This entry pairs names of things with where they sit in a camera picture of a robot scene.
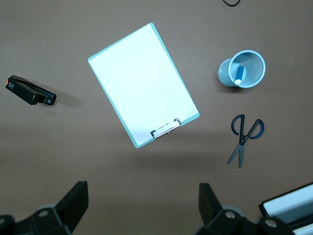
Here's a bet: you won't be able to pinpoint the mint green clipboard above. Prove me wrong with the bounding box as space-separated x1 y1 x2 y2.
87 23 201 149

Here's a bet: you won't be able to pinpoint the white paper stack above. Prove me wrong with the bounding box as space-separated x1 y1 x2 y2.
293 225 313 235
263 188 313 219

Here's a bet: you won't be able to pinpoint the black stapler red tip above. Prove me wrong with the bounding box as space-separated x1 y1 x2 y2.
4 75 57 106

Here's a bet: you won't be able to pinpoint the blue marker white cap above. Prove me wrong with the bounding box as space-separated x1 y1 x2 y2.
234 65 246 86

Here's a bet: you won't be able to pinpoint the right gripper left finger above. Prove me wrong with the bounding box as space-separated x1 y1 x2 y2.
0 181 89 235

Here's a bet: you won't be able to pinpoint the white paper sheet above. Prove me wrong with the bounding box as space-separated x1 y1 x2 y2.
89 24 198 146

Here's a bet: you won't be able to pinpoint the light blue mesh cup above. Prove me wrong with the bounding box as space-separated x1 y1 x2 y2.
218 50 266 89

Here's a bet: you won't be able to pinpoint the black handled scissors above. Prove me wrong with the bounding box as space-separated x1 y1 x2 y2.
226 114 265 168

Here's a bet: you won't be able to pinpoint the black stacked paper tray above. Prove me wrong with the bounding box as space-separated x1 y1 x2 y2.
258 182 313 235

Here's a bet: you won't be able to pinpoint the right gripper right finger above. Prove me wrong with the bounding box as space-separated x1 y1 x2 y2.
198 183 294 235

